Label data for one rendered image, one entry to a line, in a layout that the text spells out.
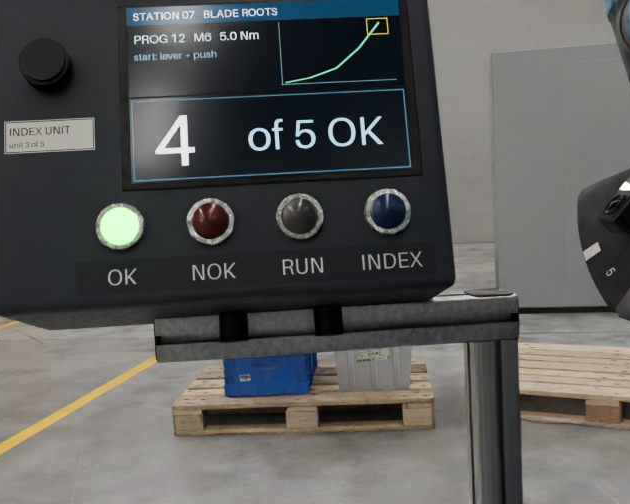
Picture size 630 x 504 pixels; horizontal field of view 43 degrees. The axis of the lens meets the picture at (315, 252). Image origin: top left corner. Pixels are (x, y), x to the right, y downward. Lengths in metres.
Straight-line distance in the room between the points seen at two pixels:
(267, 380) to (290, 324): 3.28
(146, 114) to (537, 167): 6.04
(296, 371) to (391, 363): 0.44
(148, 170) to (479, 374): 0.25
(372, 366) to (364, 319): 3.23
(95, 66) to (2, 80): 0.05
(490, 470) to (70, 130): 0.34
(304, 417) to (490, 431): 3.17
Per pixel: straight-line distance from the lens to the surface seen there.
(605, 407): 3.75
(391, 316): 0.52
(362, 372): 3.77
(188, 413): 3.78
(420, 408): 3.68
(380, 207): 0.45
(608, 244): 1.30
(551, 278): 6.52
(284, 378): 3.78
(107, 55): 0.49
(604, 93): 6.53
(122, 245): 0.45
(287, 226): 0.45
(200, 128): 0.47
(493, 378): 0.55
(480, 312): 0.53
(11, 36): 0.51
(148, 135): 0.47
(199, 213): 0.45
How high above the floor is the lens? 1.14
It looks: 5 degrees down
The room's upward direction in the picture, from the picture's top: 3 degrees counter-clockwise
